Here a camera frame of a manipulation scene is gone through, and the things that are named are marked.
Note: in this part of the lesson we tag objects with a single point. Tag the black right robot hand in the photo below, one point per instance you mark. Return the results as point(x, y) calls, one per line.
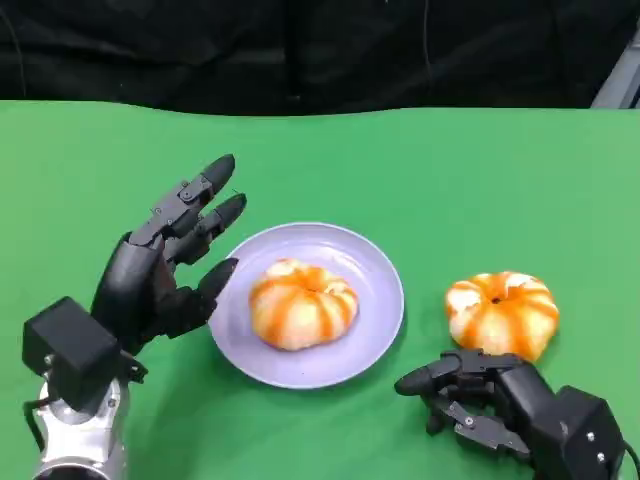
point(510, 395)

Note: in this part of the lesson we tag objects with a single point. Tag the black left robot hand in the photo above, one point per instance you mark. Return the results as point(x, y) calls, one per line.
point(140, 290)

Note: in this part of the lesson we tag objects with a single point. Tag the orange white toy bread roll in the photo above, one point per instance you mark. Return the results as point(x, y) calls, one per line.
point(302, 305)
point(502, 315)

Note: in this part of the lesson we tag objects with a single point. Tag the lilac plate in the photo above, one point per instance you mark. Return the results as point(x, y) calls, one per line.
point(370, 310)

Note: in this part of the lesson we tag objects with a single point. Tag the green table cloth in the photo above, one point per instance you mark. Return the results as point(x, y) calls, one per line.
point(320, 170)

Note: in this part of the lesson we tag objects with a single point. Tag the black backdrop curtain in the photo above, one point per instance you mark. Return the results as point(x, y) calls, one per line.
point(300, 50)

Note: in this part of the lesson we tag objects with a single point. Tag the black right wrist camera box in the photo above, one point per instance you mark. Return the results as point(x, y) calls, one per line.
point(590, 435)

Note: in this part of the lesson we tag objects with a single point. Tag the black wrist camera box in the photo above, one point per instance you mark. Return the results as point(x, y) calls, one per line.
point(70, 350)
point(590, 435)

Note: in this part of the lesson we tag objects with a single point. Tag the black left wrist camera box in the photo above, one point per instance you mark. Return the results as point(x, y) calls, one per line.
point(70, 350)

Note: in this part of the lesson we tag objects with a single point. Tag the grey metal frame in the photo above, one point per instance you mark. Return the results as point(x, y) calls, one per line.
point(620, 80)

